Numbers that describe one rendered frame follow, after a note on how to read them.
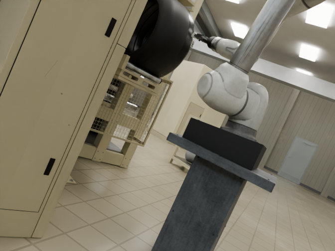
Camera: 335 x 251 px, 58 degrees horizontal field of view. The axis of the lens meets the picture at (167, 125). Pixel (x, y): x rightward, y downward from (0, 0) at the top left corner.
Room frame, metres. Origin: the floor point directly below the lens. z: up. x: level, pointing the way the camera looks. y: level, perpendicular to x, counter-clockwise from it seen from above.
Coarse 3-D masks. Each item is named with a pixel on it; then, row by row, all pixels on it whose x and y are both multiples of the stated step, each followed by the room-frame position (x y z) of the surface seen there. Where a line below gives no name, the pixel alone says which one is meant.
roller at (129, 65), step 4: (128, 64) 2.03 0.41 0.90; (132, 64) 2.05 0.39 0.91; (128, 68) 2.06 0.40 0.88; (132, 68) 2.06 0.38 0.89; (136, 68) 2.07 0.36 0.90; (140, 68) 2.10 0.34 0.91; (136, 72) 2.10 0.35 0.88; (140, 72) 2.10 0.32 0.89; (144, 72) 2.12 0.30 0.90; (148, 72) 2.15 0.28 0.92; (144, 76) 2.15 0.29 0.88; (148, 76) 2.15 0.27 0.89; (152, 76) 2.17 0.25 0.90; (156, 76) 2.21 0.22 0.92; (152, 80) 2.20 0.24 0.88; (156, 80) 2.20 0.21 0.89; (160, 80) 2.23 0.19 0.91
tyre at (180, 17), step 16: (160, 0) 2.08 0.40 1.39; (176, 0) 2.13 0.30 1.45; (144, 16) 2.46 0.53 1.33; (160, 16) 2.02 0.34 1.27; (176, 16) 2.03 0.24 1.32; (144, 32) 2.54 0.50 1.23; (160, 32) 1.99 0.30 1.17; (176, 32) 2.03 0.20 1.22; (192, 32) 2.14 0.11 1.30; (128, 48) 2.45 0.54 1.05; (144, 48) 2.04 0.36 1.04; (160, 48) 2.01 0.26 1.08; (176, 48) 2.07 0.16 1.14; (144, 64) 2.09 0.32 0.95; (160, 64) 2.10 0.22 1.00; (176, 64) 2.15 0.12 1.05
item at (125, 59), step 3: (123, 57) 1.98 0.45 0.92; (126, 57) 1.96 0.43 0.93; (129, 57) 1.98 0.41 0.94; (123, 60) 1.97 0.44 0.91; (126, 60) 1.97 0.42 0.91; (120, 63) 1.99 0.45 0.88; (123, 63) 1.96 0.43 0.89; (126, 63) 1.98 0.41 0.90; (120, 66) 1.98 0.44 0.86; (123, 66) 1.97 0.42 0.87; (123, 69) 1.97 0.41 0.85
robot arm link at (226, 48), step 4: (220, 40) 1.77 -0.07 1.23; (224, 40) 1.74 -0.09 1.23; (228, 40) 1.73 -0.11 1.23; (232, 40) 1.73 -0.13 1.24; (220, 44) 1.74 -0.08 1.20; (224, 44) 1.72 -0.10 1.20; (228, 44) 1.71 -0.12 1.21; (232, 44) 1.69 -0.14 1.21; (236, 44) 1.69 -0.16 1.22; (216, 48) 1.78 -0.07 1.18; (220, 48) 1.74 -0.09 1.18; (224, 48) 1.72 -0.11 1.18; (228, 48) 1.70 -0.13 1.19; (232, 48) 1.68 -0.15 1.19; (236, 48) 1.68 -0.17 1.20; (220, 52) 1.75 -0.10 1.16; (224, 52) 1.72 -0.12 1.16; (228, 52) 1.70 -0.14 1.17; (232, 52) 1.68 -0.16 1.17; (224, 56) 1.74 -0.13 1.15; (228, 56) 1.71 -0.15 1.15
